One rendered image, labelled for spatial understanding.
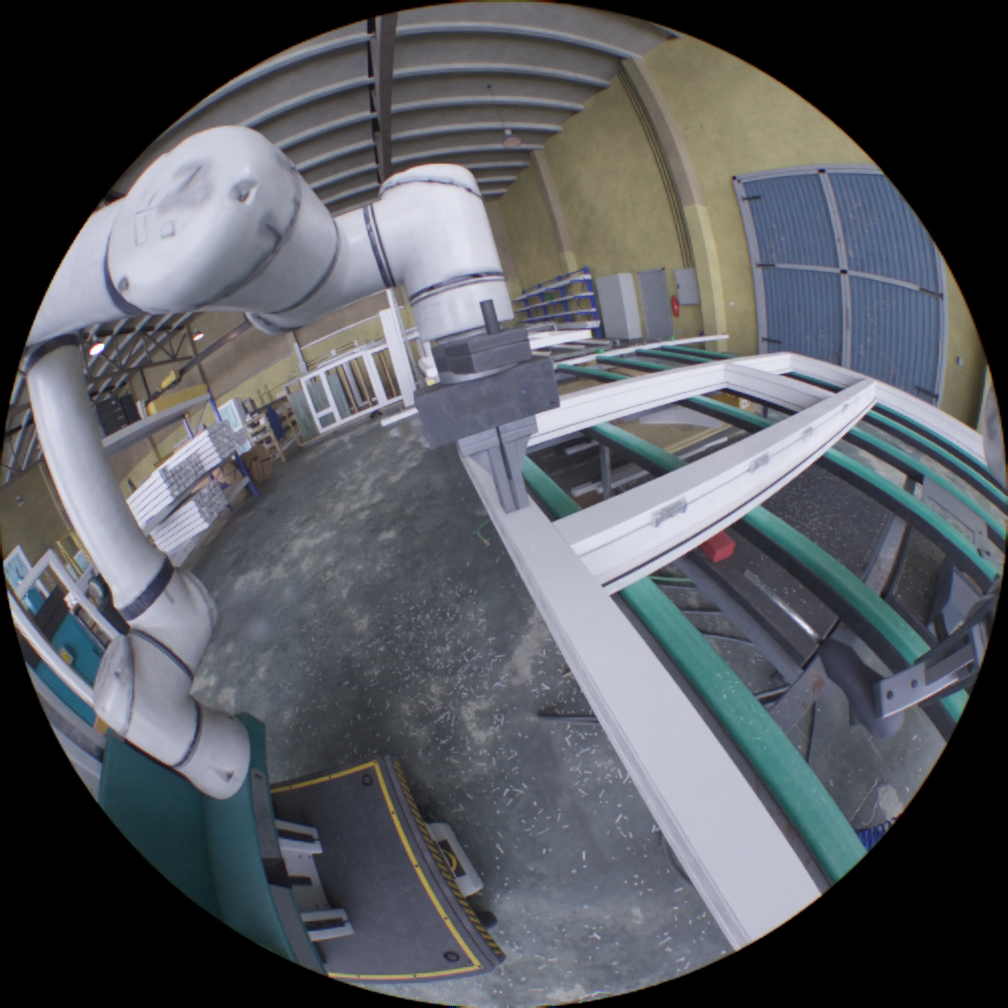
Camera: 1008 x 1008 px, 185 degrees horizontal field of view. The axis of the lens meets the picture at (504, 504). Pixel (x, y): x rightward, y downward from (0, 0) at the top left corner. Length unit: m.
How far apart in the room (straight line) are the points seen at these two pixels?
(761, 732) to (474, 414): 0.37
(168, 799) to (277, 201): 0.77
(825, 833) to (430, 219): 0.55
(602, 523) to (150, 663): 0.67
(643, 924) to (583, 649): 1.11
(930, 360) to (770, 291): 3.39
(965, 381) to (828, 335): 2.81
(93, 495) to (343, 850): 0.93
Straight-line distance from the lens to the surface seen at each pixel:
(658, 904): 1.21
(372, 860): 0.98
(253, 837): 0.65
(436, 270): 0.26
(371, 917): 1.02
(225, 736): 0.67
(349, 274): 0.27
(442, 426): 0.28
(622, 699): 0.20
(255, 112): 9.53
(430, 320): 0.27
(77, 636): 3.60
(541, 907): 1.19
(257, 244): 0.15
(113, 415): 4.47
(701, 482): 0.38
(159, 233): 0.16
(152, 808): 0.73
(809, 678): 0.39
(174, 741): 0.63
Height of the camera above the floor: 1.13
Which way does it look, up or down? 32 degrees down
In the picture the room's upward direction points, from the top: 16 degrees counter-clockwise
